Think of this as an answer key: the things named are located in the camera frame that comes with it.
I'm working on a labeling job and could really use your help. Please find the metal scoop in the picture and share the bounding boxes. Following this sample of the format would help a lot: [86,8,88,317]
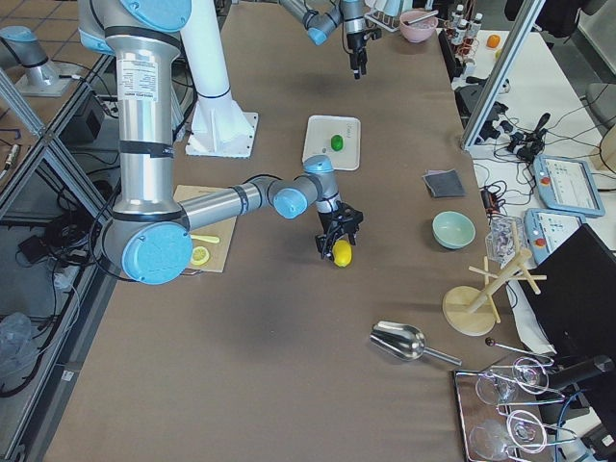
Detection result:
[370,321,462,366]

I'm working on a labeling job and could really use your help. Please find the grey folded cloth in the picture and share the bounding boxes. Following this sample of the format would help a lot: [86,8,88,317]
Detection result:
[423,169,466,198]

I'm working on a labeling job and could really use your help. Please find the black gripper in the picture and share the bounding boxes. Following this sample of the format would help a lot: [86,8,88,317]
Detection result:
[344,17,381,80]
[317,201,363,260]

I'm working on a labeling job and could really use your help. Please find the pink bowl with ice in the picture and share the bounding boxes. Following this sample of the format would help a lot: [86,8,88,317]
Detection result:
[399,10,438,43]

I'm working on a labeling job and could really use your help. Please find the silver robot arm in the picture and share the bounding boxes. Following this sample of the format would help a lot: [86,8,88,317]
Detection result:
[79,1,363,285]
[278,0,382,80]

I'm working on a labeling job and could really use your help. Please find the beige rabbit print tray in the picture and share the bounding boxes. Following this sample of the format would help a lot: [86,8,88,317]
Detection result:
[302,115,361,171]

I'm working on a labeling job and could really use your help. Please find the light green bowl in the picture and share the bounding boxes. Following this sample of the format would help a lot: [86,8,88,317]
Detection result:
[431,211,475,249]

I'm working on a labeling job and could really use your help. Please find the orange fruit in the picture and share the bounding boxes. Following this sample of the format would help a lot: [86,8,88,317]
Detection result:
[486,34,501,49]

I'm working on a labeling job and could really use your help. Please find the teach pendant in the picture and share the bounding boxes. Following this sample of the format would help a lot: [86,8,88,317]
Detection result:
[524,208,586,265]
[533,154,605,218]

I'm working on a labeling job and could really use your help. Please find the black monitor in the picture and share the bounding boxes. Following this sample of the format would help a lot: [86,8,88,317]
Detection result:
[523,224,615,358]

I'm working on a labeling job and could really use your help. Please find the yellow lemon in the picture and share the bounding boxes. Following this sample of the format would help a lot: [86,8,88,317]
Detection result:
[332,239,352,268]

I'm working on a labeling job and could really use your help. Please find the lower teach pendant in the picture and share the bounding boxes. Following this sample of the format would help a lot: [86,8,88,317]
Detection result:
[524,208,586,265]

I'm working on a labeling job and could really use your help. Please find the clear plastic container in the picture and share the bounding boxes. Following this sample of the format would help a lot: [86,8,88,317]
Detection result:
[485,217,524,265]

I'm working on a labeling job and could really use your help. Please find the metal tongs handle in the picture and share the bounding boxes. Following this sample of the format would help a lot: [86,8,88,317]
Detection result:
[404,11,438,26]

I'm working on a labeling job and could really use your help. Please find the green lime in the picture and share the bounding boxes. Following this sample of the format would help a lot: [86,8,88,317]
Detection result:
[330,134,345,152]

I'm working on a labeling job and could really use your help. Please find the wine glass rack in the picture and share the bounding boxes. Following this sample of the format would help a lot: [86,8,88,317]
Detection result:
[452,354,577,461]

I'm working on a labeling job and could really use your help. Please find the yellow plastic knife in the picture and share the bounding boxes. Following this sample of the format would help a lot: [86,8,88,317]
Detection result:
[191,234,220,244]

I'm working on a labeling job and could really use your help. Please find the copper bottle rack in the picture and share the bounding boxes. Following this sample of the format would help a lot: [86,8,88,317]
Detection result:
[439,1,483,70]

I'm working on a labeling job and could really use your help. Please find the wooden mug tree stand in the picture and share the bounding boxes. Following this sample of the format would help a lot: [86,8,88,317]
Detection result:
[442,222,548,336]

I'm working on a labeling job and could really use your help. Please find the lemon slice lower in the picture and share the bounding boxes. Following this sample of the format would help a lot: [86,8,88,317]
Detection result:
[190,245,211,267]

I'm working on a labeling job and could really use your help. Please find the upper teach pendant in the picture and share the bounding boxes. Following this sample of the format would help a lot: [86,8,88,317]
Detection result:
[533,154,605,218]

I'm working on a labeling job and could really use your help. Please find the bamboo cutting board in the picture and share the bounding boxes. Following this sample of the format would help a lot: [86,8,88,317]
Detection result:
[174,185,236,273]

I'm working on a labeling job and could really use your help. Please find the aluminium frame post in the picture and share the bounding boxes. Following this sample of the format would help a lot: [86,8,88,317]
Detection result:
[460,0,545,150]

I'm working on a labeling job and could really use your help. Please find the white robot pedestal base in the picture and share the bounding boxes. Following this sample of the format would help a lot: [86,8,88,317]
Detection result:
[181,1,258,159]

